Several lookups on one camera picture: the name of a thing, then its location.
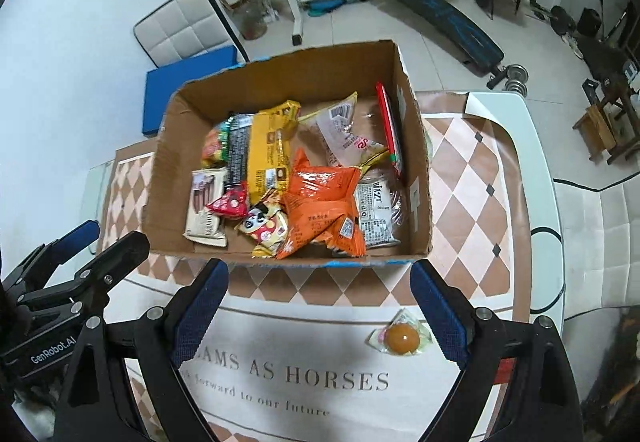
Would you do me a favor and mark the red silver spicy strip packet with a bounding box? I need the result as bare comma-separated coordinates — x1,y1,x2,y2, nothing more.
375,81,404,181

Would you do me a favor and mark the black sit-up bench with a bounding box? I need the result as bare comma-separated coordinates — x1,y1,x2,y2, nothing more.
395,0,506,90

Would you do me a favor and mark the colourful candy packet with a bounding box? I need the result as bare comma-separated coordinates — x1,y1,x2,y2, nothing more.
201,119,231,169

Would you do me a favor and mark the brown jar on floor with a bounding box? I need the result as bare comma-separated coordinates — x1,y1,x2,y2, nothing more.
238,0,268,41

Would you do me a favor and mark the yellow red snack bag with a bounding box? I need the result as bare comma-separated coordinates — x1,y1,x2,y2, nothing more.
247,100,300,205

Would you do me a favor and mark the black striped snack packet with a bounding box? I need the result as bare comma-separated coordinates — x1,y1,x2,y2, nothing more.
224,114,254,192

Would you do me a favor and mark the wooden stool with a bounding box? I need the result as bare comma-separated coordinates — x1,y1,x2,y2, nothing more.
573,94,639,165

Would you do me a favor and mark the clear bread packet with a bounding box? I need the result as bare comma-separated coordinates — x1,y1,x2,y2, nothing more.
355,167,406,249

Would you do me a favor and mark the wrapped braised egg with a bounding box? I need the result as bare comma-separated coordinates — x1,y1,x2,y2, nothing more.
366,309,433,356

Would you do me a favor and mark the patterned table mat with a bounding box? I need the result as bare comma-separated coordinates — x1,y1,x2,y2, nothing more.
98,91,534,442

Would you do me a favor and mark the panda yellow snack packet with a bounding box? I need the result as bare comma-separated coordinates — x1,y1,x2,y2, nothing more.
235,188,288,258

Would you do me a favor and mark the white sofa cushion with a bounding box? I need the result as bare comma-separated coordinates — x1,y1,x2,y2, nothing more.
555,176,640,318

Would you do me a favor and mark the cardboard box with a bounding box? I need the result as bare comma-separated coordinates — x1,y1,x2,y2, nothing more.
141,40,433,263

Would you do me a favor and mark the black cable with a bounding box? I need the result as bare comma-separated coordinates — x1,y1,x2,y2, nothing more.
527,176,640,323

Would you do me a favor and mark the white cushioned chair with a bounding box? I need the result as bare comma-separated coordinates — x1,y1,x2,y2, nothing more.
134,0,250,67

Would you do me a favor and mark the yellow dotted bread packet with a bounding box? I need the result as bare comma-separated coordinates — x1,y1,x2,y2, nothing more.
298,92,388,172

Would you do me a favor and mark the small red triangular packet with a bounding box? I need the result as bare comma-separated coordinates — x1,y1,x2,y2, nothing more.
205,182,250,220

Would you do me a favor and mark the blue mat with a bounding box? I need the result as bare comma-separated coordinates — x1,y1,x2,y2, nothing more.
141,44,240,138

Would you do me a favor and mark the dumbbell near bench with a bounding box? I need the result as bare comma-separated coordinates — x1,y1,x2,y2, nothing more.
504,64,529,98

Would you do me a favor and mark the orange triangular snack packet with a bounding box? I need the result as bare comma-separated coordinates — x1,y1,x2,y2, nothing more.
276,147,367,259

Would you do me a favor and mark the white chocolate wafer packet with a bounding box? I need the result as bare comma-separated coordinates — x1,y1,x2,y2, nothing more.
183,168,228,248

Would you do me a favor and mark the small red flat packet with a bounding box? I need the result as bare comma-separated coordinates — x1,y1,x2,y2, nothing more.
494,358,516,386

